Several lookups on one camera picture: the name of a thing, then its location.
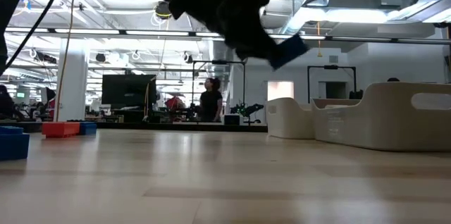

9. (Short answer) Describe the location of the long orange studded brick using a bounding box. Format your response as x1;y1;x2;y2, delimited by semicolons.
41;121;81;139

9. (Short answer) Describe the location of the small black white box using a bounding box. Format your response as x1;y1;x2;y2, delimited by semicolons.
221;113;245;126

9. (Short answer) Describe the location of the red equipment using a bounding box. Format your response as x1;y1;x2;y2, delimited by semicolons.
164;96;187;122

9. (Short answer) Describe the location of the large black monitor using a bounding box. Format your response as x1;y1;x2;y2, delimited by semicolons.
101;73;158;111

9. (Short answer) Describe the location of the grey plastic bin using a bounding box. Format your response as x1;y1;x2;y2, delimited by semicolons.
311;82;451;153

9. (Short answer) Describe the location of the beam with light strips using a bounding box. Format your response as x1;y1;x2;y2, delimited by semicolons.
0;25;451;46

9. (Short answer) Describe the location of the white pillar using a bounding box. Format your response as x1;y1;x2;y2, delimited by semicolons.
55;39;89;123

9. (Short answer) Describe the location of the blue block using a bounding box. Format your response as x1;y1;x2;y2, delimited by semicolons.
79;121;98;136

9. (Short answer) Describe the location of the black gantry frame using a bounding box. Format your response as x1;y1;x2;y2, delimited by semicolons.
191;59;247;123
307;64;357;100

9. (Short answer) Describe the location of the yellow hanging pendant cable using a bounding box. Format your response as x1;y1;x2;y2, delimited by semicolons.
316;21;323;58

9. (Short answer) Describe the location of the black ceiling camera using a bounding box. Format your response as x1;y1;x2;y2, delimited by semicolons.
154;1;172;20

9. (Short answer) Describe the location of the white plastic bin with handles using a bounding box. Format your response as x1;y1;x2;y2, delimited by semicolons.
266;97;316;139

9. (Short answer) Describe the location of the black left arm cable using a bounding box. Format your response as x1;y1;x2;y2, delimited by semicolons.
2;0;70;72

